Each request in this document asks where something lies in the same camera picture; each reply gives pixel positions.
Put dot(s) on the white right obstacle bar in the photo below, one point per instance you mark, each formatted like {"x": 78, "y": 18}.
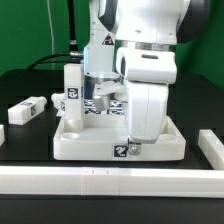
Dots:
{"x": 212, "y": 148}

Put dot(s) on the white obstacle bar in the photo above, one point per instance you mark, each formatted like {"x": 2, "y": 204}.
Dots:
{"x": 2, "y": 136}
{"x": 111, "y": 181}
{"x": 212, "y": 148}

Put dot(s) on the white front obstacle bar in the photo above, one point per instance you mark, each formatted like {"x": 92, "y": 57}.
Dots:
{"x": 111, "y": 181}

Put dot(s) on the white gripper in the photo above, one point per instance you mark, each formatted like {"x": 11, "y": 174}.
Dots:
{"x": 146, "y": 76}

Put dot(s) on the white desk top tray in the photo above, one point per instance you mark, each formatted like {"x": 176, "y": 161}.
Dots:
{"x": 105, "y": 138}

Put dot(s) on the AprilTag marker sheet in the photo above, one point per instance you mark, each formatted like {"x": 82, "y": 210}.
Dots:
{"x": 113, "y": 107}

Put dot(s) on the white left obstacle bar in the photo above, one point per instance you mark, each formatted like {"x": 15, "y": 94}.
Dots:
{"x": 2, "y": 136}

